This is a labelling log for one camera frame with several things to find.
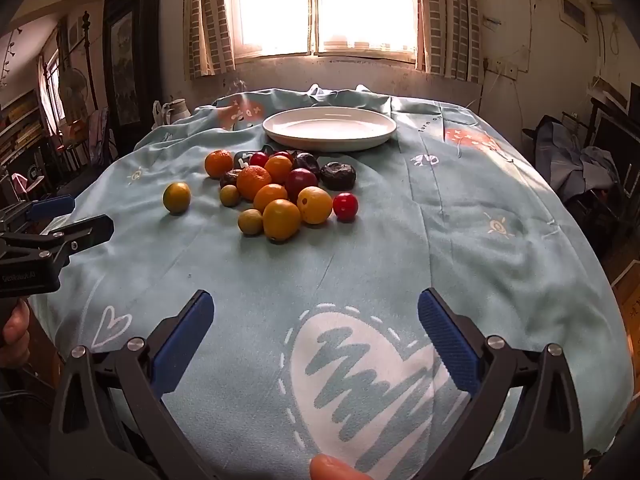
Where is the dark red plum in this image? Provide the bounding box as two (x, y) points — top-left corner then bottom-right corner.
(285, 168), (319, 201)

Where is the yellow tomato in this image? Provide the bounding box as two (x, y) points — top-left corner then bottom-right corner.
(297, 186), (334, 225)

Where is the pile of grey clothes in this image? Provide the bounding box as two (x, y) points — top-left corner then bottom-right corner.
(522, 115), (631, 201)

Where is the white ceramic pitcher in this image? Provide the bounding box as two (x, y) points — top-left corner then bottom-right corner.
(162, 97), (192, 123)

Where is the dark coat stand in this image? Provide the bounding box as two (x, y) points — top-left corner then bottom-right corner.
(82, 10), (101, 111)

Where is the yellow-green tomato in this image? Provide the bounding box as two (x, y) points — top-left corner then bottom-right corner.
(163, 182), (192, 215)

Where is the standing fan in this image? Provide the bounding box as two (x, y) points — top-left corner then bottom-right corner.
(59, 67), (91, 126)

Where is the white oval plate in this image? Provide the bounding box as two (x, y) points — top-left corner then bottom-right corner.
(262, 106), (398, 152)

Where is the large bumpy tangerine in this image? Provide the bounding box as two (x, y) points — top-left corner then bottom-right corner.
(236, 165), (273, 202)

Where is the dark framed picture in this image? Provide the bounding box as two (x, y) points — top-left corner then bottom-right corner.
(102, 0), (163, 141)

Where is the bookshelf with books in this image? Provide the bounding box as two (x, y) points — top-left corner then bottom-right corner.
(0, 90), (46, 166)

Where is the small tangerine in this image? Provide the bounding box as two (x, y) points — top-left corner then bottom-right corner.
(204, 149), (234, 179)

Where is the light blue printed blanket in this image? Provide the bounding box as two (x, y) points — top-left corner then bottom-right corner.
(30, 85), (626, 480)

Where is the checked curtain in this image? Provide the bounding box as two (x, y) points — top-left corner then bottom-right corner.
(182, 0), (237, 80)
(416, 0), (483, 83)

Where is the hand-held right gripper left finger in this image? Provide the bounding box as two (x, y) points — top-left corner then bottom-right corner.
(48, 289), (216, 480)

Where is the large orange tomato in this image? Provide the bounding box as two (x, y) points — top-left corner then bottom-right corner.
(262, 199), (302, 242)

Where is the bright window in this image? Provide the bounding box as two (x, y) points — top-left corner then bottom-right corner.
(227, 0), (421, 63)

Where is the person's left hand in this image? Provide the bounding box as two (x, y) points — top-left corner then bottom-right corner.
(0, 300), (32, 368)

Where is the wall vent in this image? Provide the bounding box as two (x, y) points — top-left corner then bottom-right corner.
(559, 0), (590, 38)

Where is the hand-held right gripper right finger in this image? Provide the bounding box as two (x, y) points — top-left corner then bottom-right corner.
(417, 287), (586, 480)

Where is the person's right hand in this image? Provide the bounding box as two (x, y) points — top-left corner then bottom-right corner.
(310, 455), (373, 480)

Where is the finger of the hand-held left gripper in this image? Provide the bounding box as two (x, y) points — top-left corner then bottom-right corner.
(0, 195), (76, 233)
(0, 214), (115, 267)

